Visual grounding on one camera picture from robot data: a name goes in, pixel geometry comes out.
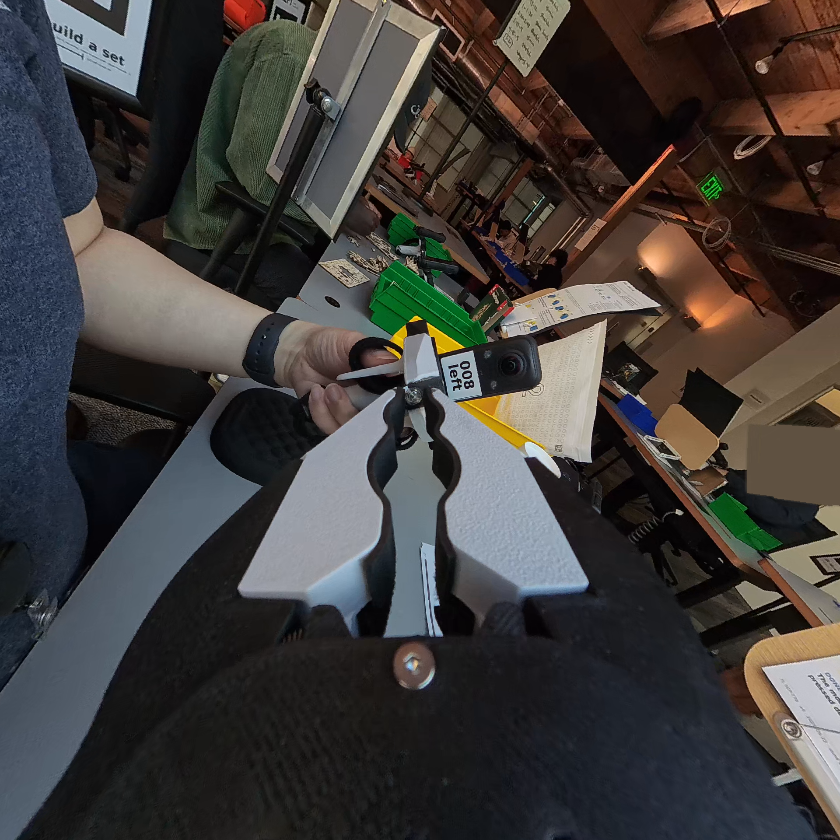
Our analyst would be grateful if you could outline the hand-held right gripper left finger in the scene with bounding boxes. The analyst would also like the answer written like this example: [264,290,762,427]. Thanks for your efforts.
[238,387,399,636]

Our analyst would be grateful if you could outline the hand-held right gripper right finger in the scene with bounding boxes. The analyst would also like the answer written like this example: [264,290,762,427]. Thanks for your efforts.
[430,387,589,627]

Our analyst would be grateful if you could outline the person's left forearm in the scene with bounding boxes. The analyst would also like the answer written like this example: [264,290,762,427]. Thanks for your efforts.
[72,197,290,368]

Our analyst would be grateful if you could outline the person's left hand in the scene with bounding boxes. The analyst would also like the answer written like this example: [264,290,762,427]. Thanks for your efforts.
[274,322,398,435]

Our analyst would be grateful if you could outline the yellow plastic bin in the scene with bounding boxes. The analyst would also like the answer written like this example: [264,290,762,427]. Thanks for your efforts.
[387,318,546,454]

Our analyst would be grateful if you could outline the small green cardboard box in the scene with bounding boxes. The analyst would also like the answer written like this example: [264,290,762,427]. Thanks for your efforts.
[471,284,514,333]

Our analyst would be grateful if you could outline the green plastic bin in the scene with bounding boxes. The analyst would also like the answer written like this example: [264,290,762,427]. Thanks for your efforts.
[707,492,783,553]
[369,262,488,349]
[387,213,454,263]

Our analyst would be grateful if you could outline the black padded cushion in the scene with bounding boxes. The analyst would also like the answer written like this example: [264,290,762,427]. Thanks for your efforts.
[210,387,332,488]

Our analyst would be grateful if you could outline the white instruction sheet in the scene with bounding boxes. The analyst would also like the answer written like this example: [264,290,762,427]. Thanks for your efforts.
[502,281,662,336]

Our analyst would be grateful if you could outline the blue plastic bin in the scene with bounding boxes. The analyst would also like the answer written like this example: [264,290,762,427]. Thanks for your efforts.
[616,392,659,435]

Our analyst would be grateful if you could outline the flat wooden puzzle sheet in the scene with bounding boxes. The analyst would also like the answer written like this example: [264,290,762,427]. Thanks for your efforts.
[318,258,370,287]

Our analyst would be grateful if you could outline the black smartwatch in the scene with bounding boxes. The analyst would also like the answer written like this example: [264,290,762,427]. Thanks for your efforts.
[241,313,301,388]

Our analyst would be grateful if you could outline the tan wooden chair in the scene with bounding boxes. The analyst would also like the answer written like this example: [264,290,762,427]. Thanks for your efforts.
[655,402,721,471]

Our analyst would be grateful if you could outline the black office chair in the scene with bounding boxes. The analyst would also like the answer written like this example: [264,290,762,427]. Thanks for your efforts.
[164,180,319,303]

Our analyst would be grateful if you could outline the black sign stand pole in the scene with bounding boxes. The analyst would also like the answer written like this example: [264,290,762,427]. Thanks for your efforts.
[200,82,342,296]

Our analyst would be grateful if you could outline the metal clamp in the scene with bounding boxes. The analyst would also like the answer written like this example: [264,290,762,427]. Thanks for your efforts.
[26,589,60,639]

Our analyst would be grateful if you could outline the tan wooden clipboard stand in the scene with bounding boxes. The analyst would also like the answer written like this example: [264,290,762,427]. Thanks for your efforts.
[743,623,840,818]

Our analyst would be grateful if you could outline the grey framed sign board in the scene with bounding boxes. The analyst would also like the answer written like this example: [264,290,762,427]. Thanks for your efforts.
[266,0,442,238]

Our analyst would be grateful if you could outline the white hanging ceiling sign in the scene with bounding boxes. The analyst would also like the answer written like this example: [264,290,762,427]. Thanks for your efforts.
[493,0,572,77]

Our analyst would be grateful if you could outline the white printed paper sheet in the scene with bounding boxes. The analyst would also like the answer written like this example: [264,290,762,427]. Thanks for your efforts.
[761,663,840,788]

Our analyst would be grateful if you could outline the person's blue shirt torso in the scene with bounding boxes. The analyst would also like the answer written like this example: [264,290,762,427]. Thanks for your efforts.
[0,0,99,686]

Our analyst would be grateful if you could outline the ceiling spot lamp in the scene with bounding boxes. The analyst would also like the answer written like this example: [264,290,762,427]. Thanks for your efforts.
[753,36,791,74]

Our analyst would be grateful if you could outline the white printed poster sign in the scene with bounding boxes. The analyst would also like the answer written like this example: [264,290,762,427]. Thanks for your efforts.
[42,0,155,99]

